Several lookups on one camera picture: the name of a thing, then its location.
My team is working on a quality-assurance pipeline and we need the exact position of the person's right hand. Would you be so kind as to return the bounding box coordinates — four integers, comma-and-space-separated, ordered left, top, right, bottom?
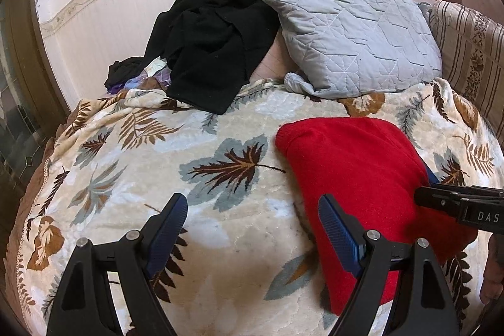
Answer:
479, 233, 504, 303

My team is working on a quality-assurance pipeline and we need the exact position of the red and blue sweater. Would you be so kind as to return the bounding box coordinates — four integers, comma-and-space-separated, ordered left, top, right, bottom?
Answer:
275, 117, 479, 317

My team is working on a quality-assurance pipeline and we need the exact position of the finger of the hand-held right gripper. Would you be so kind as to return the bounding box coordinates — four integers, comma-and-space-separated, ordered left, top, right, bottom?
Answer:
414, 187, 465, 221
431, 184, 504, 200

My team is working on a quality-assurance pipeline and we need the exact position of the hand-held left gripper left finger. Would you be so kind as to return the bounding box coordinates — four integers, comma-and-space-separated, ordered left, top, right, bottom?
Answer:
46, 193, 189, 336

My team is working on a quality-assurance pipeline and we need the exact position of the leaf print beige blanket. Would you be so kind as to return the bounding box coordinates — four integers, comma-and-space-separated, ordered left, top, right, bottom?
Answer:
4, 76, 502, 336

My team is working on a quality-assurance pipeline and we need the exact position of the wooden door frame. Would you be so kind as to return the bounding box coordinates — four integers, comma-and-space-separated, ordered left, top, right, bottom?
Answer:
0, 0, 72, 148

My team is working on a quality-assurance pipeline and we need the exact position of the small black cloth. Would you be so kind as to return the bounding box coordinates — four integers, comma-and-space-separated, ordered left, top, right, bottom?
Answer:
104, 58, 149, 93

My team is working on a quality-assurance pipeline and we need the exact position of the striped brown cushion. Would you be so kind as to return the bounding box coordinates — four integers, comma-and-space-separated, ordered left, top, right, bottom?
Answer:
427, 0, 504, 150

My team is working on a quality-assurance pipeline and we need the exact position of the black garment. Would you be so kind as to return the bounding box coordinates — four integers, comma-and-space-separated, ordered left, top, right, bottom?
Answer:
144, 0, 281, 115

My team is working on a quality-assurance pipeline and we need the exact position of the grey quilted pillow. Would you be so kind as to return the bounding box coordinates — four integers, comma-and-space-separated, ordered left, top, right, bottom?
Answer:
256, 0, 443, 99

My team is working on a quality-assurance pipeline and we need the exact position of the pink bed sheet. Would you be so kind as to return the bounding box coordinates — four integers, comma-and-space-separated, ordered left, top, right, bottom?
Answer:
250, 31, 306, 85

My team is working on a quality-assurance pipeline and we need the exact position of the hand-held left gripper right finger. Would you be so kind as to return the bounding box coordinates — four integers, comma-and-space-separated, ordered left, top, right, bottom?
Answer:
318, 194, 461, 336

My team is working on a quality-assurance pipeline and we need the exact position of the purple patterned cloth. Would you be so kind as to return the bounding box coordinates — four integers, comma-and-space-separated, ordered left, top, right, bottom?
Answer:
112, 58, 175, 94

